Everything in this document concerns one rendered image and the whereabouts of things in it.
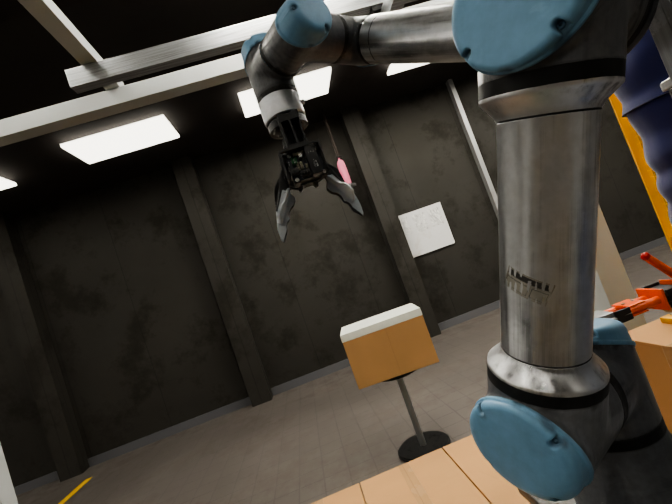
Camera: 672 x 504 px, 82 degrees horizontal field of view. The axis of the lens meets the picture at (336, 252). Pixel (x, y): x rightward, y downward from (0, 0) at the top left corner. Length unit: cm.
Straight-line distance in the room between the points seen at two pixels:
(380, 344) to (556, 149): 251
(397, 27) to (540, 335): 47
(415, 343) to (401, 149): 458
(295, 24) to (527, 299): 49
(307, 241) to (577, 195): 598
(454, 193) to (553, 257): 657
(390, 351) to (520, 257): 246
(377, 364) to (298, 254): 371
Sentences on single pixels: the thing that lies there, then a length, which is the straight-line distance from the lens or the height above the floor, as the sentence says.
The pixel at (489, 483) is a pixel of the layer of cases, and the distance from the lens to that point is 171.
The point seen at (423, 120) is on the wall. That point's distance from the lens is 719.
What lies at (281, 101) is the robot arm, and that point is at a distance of 70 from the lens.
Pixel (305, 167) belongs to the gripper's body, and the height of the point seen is 162.
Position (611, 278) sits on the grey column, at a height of 93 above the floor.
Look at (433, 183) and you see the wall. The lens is 687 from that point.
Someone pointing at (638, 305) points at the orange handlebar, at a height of 109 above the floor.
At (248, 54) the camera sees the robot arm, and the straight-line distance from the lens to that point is 76.
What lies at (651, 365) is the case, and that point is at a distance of 150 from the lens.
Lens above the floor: 144
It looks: 3 degrees up
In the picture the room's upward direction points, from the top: 20 degrees counter-clockwise
